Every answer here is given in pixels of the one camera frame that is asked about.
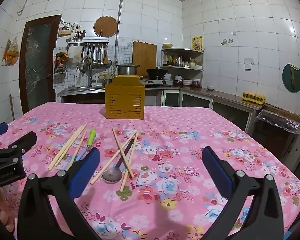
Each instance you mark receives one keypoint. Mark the brown glass-panel door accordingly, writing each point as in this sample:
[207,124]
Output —
[37,62]

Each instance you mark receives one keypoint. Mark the steel sink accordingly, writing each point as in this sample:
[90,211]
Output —
[86,88]

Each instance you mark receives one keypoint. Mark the round woven lid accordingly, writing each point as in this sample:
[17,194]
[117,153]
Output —
[106,27]

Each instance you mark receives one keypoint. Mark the yellow egg tray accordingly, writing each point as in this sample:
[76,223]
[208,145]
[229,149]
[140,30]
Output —
[253,98]

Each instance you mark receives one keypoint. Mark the small white bowl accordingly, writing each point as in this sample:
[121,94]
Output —
[210,87]

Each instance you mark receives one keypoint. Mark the vertical metal pipe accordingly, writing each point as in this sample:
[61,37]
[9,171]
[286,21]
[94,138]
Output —
[120,17]

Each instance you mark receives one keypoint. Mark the hanging plastic bags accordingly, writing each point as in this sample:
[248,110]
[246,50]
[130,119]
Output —
[12,53]

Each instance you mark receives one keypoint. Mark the beige bowl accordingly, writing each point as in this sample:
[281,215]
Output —
[167,46]

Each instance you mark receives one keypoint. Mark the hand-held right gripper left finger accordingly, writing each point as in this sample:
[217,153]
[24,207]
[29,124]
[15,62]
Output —
[86,172]

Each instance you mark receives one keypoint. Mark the pink floral tablecloth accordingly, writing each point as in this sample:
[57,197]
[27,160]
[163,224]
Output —
[177,205]

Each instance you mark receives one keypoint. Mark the steel cooking pot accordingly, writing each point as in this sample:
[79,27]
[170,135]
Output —
[127,69]

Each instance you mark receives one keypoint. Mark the row of condiment bottles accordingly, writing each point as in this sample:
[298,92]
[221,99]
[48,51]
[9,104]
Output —
[173,60]

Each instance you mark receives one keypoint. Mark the white corner shelf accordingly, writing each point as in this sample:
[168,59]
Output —
[190,68]

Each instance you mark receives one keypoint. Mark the white wall socket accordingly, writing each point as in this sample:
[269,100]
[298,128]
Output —
[248,63]

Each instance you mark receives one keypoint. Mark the round green wall board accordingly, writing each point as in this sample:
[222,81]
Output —
[298,77]

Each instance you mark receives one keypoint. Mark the yellow wall picture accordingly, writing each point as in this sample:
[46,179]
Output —
[197,43]

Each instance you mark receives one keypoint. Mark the white hanging cloth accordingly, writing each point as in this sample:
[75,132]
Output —
[74,53]

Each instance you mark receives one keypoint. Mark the stack of white plates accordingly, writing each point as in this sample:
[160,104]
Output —
[187,82]

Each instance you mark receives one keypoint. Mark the steel faucet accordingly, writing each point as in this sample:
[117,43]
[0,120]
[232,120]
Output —
[90,76]

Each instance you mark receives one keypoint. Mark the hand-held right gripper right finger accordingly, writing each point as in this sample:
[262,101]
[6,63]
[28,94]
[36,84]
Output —
[218,175]

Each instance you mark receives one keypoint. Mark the person's left hand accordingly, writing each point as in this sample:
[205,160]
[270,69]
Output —
[5,210]

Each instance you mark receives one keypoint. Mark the wooden broom stick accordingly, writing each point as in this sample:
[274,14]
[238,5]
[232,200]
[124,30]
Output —
[12,107]

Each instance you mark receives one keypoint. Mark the steel gas stove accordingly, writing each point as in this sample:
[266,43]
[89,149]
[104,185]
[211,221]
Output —
[157,82]

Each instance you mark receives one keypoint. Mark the metal wall utensil rack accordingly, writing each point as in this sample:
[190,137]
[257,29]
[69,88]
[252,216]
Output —
[90,42]

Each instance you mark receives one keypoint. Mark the bin with plastic bag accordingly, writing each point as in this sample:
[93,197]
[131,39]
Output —
[280,122]

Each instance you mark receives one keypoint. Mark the kitchen counter cabinets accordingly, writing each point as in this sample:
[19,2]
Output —
[197,100]

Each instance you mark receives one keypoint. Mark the wooden plank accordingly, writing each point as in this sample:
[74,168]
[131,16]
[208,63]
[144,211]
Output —
[287,113]

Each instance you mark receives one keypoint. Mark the black wok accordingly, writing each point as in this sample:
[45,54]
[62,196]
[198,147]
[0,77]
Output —
[157,72]

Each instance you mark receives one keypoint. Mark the small steel pot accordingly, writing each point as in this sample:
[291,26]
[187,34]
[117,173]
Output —
[107,81]

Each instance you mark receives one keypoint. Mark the wooden cutting board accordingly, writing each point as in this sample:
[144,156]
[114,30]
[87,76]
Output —
[145,55]

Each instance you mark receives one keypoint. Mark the row of hanging kitchen utensils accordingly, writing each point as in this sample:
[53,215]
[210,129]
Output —
[95,58]

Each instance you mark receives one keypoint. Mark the yellow slotted utensil holder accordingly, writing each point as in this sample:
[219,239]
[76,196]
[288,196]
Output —
[125,92]

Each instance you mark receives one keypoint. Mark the red white electric box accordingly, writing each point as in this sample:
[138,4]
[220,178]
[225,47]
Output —
[65,31]

